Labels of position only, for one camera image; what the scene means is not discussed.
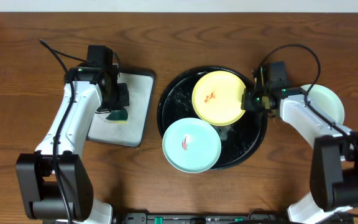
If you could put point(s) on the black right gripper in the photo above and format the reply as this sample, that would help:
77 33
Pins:
246 104

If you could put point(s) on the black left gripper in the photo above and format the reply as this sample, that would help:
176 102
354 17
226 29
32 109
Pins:
122 97

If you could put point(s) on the green and yellow sponge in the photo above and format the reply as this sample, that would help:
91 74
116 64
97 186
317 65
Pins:
118 116

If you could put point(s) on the yellow plate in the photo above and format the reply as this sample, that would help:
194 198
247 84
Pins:
217 98

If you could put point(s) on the large mint green plate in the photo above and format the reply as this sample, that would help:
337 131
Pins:
328 102

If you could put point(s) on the small mint green plate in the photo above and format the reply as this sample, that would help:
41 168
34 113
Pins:
191 145

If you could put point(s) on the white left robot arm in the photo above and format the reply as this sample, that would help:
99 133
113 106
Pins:
53 181

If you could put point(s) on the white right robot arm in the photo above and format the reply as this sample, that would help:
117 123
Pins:
334 167

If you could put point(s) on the black rectangular soap tray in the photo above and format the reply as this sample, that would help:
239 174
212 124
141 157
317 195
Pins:
140 84

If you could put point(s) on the black round tray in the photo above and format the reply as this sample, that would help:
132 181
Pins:
239 140

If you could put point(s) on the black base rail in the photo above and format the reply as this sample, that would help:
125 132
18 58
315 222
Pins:
143 218

